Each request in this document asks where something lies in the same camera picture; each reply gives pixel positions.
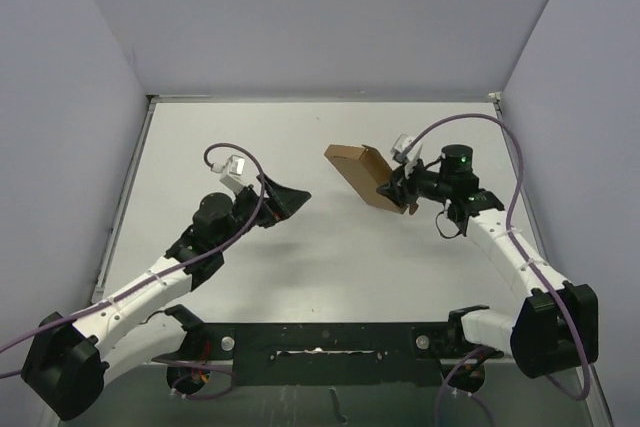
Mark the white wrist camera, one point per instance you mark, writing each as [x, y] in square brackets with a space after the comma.
[407, 151]
[231, 173]

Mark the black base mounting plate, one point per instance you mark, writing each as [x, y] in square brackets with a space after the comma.
[313, 354]

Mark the brown cardboard box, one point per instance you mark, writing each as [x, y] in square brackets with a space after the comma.
[365, 169]

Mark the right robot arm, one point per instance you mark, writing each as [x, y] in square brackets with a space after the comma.
[556, 327]

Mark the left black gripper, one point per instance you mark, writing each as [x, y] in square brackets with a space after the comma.
[281, 203]

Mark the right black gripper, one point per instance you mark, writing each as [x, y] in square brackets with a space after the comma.
[402, 183]

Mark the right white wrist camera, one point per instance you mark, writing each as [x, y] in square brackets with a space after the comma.
[407, 151]

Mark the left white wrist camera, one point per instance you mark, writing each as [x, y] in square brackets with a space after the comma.
[231, 173]

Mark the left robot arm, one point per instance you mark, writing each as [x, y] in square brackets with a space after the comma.
[66, 363]

